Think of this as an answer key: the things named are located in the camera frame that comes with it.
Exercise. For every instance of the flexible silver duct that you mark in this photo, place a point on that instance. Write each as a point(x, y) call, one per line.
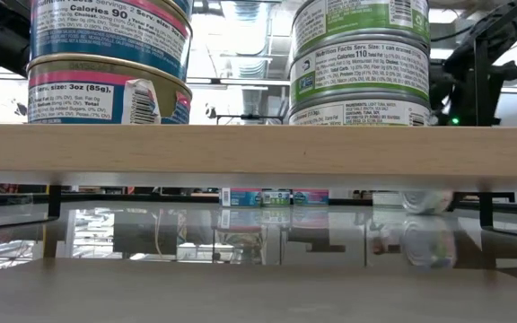
point(254, 101)

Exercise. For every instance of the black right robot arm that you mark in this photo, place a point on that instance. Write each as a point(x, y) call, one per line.
point(501, 27)

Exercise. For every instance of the wooden shelf with black frame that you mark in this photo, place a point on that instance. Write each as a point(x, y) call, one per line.
point(258, 148)

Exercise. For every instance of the gold salmon can blue label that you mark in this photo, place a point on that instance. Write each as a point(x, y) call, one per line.
point(106, 31)
point(245, 198)
point(310, 197)
point(186, 5)

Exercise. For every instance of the gold salmon can torn label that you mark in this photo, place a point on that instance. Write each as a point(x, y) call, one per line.
point(74, 101)

